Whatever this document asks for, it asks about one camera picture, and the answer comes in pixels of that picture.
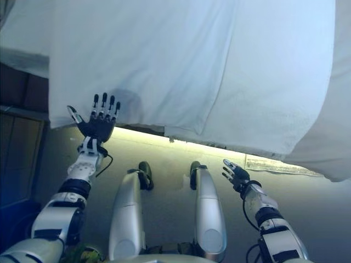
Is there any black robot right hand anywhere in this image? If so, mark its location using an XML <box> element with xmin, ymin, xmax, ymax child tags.
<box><xmin>222</xmin><ymin>158</ymin><xmax>252</xmax><ymax>193</ymax></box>

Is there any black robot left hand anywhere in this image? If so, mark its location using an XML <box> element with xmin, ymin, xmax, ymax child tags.
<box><xmin>66</xmin><ymin>93</ymin><xmax>122</xmax><ymax>144</ymax></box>

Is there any white pillow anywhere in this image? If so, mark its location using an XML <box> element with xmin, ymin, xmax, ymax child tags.
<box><xmin>0</xmin><ymin>0</ymin><xmax>337</xmax><ymax>163</ymax></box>

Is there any silver robot right leg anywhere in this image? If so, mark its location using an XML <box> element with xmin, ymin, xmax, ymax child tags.
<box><xmin>189</xmin><ymin>161</ymin><xmax>228</xmax><ymax>256</ymax></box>

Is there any silver robot leg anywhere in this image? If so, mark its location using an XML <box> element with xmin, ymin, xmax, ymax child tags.
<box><xmin>108</xmin><ymin>161</ymin><xmax>154</xmax><ymax>261</ymax></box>
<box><xmin>189</xmin><ymin>161</ymin><xmax>228</xmax><ymax>256</ymax></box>

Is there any wooden nightstand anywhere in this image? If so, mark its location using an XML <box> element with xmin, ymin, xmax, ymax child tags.
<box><xmin>0</xmin><ymin>106</ymin><xmax>47</xmax><ymax>209</ymax></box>

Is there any silver robot left leg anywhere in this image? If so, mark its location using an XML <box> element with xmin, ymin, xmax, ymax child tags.
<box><xmin>108</xmin><ymin>161</ymin><xmax>154</xmax><ymax>261</ymax></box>

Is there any silver robot torso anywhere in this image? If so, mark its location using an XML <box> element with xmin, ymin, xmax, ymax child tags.
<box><xmin>109</xmin><ymin>253</ymin><xmax>223</xmax><ymax>263</ymax></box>

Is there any beige blanket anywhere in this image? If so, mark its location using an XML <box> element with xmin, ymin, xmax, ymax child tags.
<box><xmin>284</xmin><ymin>0</ymin><xmax>351</xmax><ymax>184</ymax></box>

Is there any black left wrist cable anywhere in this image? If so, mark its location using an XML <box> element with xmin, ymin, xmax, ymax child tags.
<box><xmin>94</xmin><ymin>147</ymin><xmax>114</xmax><ymax>179</ymax></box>

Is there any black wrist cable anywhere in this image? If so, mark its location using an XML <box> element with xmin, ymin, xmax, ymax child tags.
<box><xmin>242</xmin><ymin>199</ymin><xmax>262</xmax><ymax>263</ymax></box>
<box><xmin>94</xmin><ymin>147</ymin><xmax>114</xmax><ymax>179</ymax></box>

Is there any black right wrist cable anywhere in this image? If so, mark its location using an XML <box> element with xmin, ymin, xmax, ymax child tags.
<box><xmin>242</xmin><ymin>199</ymin><xmax>262</xmax><ymax>263</ymax></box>

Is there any dark brown bed frame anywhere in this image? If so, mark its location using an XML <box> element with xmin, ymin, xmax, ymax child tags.
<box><xmin>0</xmin><ymin>61</ymin><xmax>50</xmax><ymax>113</ymax></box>

